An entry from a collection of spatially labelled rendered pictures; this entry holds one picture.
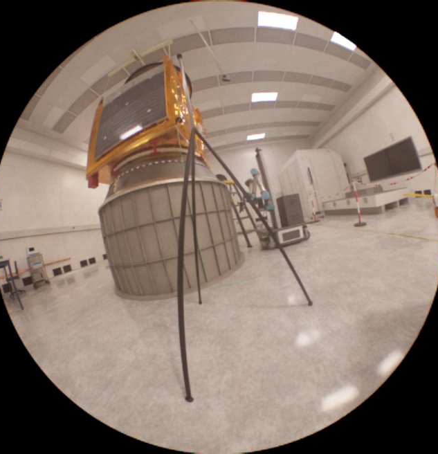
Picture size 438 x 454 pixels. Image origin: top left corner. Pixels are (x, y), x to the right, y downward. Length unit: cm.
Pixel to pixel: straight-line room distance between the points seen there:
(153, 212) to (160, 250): 38
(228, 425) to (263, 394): 18
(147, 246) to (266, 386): 146
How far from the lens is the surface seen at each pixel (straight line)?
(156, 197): 155
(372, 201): 462
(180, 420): 72
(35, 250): 545
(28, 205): 621
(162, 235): 151
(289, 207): 260
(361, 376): 76
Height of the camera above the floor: 64
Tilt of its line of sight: 2 degrees down
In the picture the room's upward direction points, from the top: 12 degrees counter-clockwise
